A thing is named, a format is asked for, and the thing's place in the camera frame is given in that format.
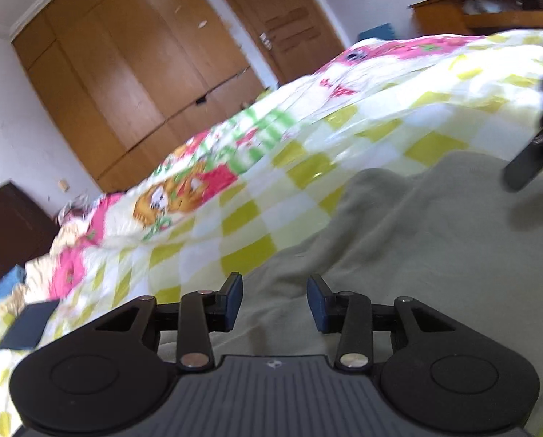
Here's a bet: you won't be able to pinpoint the dark brown cabinet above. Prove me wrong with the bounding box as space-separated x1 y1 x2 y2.
0 182 61 300

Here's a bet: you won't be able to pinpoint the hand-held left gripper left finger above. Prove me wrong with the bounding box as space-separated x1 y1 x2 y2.
94 272 244 371

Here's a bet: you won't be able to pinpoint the wooden wardrobe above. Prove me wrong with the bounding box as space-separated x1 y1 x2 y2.
11 0 265 193

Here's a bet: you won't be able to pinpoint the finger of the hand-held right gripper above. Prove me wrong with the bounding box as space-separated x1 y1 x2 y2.
503 130 543 192

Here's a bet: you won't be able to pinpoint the blue box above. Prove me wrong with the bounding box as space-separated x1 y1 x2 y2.
357 24 396 43

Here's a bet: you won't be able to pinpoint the wooden door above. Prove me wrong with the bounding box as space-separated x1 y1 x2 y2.
205 0 346 88

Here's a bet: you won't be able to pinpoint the black flat case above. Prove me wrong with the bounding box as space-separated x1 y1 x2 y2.
0 300 62 352

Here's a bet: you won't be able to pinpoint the grey pants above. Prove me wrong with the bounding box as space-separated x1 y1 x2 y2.
157 151 543 437

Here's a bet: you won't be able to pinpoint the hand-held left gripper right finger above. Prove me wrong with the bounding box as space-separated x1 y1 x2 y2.
307 274 459 371

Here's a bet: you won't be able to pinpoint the printed checkered blanket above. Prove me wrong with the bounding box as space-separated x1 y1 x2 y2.
0 29 543 437

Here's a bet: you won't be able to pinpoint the blue cloth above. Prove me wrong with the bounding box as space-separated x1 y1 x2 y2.
0 265 27 307

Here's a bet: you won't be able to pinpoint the wooden desk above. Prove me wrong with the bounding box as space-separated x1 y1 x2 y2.
408 0 543 37

